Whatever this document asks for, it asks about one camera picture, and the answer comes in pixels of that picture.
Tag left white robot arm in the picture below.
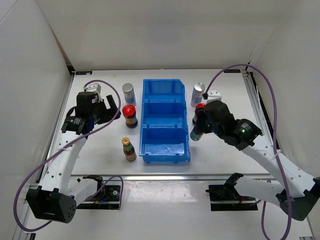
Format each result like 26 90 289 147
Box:
26 90 121 224

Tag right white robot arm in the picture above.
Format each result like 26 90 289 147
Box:
194 100 320 221

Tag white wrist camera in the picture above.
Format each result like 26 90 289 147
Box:
202 89 222 104
83 83 103 102

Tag red-lidded sauce jar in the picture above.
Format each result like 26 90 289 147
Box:
122 104 138 128
192 103 206 126

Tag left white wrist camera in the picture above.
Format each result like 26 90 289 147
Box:
83 83 103 102

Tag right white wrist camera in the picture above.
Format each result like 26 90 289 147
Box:
202 89 222 104

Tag blue three-compartment plastic bin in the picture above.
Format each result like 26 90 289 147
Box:
139 79 191 164

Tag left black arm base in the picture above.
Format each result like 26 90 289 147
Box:
77 174 124 210

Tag yellow-capped sauce bottle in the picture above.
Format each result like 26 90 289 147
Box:
190 124 204 141
121 137 137 162

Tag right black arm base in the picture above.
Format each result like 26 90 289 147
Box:
205 173 261 212

